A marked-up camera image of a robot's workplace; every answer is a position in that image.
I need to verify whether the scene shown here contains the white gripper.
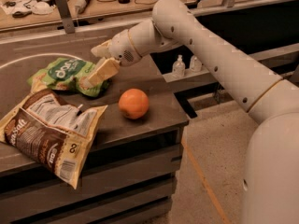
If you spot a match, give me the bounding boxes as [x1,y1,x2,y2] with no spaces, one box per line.
[83,29,141,88]

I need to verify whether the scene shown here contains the green rice chip bag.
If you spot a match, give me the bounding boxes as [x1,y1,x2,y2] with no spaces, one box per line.
[27,58,110,97]

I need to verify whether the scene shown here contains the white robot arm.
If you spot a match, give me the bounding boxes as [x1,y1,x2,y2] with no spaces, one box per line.
[92,0,299,224]

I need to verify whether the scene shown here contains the brown chip bag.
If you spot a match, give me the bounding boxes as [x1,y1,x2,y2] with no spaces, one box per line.
[0,81,107,188]

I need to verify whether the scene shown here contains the orange fruit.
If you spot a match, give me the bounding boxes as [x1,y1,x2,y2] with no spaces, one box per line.
[119,89,150,119]

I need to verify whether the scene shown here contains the clear sanitizer bottle left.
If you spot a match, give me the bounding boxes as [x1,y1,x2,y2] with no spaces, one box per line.
[172,55,185,78]

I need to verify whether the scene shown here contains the clear sanitizer bottle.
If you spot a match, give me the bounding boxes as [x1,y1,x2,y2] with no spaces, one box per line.
[172,55,185,78]
[190,55,203,72]

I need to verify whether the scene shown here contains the white face mask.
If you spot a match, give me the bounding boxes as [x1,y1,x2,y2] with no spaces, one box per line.
[31,2,54,15]

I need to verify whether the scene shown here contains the clear sanitizer bottle right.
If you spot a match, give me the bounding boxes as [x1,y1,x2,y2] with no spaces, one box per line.
[190,55,203,72]

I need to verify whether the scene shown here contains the dark wooden drawer counter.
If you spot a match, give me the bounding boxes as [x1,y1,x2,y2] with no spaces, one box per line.
[0,26,191,224]

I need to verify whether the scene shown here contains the grey metal bracket left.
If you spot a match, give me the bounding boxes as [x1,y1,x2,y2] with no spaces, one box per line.
[55,0,75,34]

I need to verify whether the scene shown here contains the handheld tool with cable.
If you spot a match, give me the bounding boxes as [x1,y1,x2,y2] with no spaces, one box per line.
[75,0,91,14]

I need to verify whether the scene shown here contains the grey metal ledge rail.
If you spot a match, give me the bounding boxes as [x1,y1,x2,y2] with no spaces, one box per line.
[164,43,299,92]

